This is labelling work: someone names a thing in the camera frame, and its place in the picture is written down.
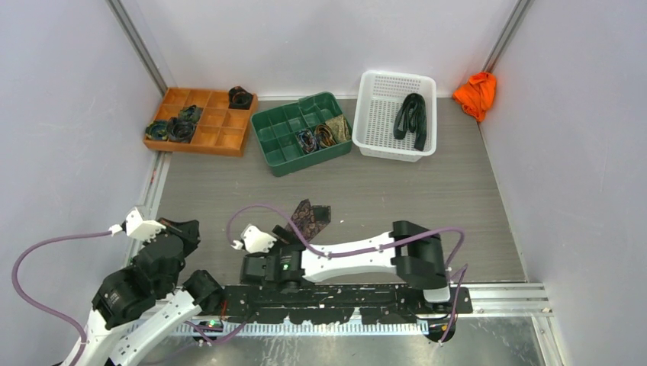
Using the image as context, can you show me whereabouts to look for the rolled green patterned tie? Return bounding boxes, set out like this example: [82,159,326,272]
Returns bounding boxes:
[178,104,203,124]

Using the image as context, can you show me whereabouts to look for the white plastic basket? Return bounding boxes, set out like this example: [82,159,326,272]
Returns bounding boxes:
[352,70,437,162]

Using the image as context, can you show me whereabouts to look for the rolled olive gold tie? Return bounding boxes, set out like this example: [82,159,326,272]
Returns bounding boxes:
[325,114,351,143]

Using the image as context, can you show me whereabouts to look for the orange compartment tray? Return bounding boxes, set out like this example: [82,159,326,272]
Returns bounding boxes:
[143,88,258,157]

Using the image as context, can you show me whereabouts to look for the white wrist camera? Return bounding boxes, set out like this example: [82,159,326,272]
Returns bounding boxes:
[231,224,277,254]
[108,207,166,242]

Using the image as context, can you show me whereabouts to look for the rolled blue green tie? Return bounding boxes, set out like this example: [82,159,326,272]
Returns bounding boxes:
[144,120,169,141]

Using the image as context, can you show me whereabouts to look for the left aluminium corner post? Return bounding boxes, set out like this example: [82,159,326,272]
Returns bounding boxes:
[106,0,167,95]

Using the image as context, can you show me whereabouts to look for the orange cloth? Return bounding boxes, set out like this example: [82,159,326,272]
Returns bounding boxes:
[452,72,497,123]

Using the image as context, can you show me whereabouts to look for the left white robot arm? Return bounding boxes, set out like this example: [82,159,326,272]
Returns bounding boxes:
[63,218,224,365]

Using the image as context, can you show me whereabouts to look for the rolled dark grey tie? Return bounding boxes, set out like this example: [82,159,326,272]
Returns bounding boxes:
[166,117,197,143]

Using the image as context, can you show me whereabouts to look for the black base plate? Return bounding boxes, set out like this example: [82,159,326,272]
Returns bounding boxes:
[199,284,473,325]

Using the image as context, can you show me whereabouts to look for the aluminium front rail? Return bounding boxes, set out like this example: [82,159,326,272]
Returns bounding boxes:
[170,284,552,336]

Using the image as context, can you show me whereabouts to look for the green compartment tray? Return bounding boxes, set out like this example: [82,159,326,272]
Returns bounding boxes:
[251,91,352,177]

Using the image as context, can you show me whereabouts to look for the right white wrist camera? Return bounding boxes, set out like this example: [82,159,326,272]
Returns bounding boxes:
[231,224,277,254]

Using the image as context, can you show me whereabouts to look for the dark green tie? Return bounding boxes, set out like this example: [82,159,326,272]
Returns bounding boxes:
[393,93,427,151]

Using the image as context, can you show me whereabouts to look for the rolled orange brown tie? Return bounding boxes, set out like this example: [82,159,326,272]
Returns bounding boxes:
[314,124,337,149]

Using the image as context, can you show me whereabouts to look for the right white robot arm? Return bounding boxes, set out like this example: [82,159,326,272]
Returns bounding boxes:
[231,220,454,313]

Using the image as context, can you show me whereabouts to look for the aluminium corner post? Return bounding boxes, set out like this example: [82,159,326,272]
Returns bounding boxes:
[106,0,167,95]
[482,0,535,73]

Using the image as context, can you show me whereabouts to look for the brown paisley tie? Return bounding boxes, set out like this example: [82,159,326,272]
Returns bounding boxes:
[291,199,331,242]

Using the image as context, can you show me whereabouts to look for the right aluminium corner post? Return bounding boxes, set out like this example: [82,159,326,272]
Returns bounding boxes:
[482,0,535,73]

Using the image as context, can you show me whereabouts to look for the rolled black tie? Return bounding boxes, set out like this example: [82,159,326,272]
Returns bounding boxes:
[228,86,254,110]

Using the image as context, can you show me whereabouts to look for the rolled colourful striped tie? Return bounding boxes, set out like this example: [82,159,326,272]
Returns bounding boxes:
[295,129,320,154]

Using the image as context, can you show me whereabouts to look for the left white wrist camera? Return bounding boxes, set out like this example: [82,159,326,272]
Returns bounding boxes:
[108,207,166,242]

